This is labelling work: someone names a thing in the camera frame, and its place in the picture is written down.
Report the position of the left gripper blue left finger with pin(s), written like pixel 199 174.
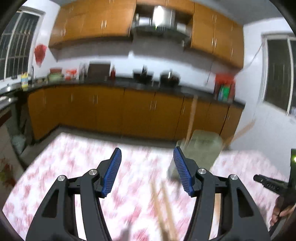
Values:
pixel 55 218

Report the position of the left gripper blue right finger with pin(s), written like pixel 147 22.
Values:
pixel 240 218

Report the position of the green perforated utensil holder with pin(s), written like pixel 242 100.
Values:
pixel 203 147

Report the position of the floral pink white tablecloth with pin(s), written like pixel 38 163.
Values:
pixel 128 208

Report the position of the green box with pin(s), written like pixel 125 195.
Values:
pixel 224 93

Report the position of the right barred window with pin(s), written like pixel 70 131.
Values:
pixel 279 72

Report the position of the barred window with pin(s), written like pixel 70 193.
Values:
pixel 16 43
pixel 279 72

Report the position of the lower wooden base cabinets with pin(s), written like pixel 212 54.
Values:
pixel 128 112

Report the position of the red bag on counter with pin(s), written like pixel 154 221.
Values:
pixel 224 79

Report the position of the black countertop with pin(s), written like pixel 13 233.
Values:
pixel 179 90

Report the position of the green basin with red bowl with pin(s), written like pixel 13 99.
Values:
pixel 55 74

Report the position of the small orange red bag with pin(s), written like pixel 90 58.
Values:
pixel 71 74

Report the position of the yellow detergent bottle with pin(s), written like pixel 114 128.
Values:
pixel 24 80

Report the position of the dark cutting board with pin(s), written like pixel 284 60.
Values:
pixel 98 70

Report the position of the red bottle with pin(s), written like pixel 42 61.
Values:
pixel 113 73

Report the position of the black lidded wok right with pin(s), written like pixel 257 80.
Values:
pixel 169 78

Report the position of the black wok left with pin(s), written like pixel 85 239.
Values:
pixel 143 76

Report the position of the red plastic bag hanging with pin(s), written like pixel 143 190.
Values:
pixel 40 53

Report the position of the left barred window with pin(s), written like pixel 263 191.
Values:
pixel 16 43

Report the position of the steel range hood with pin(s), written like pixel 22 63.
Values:
pixel 162 22

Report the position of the upper wooden wall cabinets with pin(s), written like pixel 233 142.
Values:
pixel 192 24

